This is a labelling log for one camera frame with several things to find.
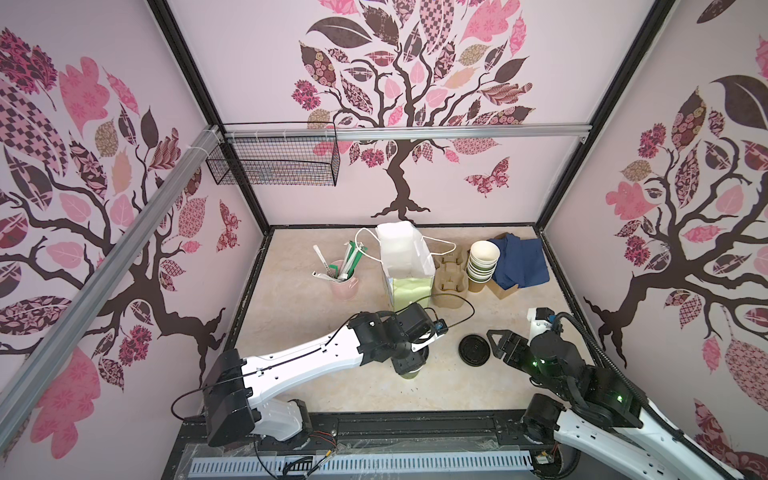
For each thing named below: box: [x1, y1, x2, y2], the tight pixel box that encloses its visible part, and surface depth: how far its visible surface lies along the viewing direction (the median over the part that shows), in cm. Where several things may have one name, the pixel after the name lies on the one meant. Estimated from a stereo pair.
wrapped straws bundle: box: [311, 240, 368, 282], surface depth 93 cm
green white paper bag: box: [375, 221, 436, 312], surface depth 87 cm
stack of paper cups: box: [467, 240, 501, 293], surface depth 92 cm
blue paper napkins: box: [488, 233, 550, 290], surface depth 102 cm
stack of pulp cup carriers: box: [432, 247, 469, 310], surface depth 94 cm
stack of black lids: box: [458, 334, 491, 367], surface depth 86 cm
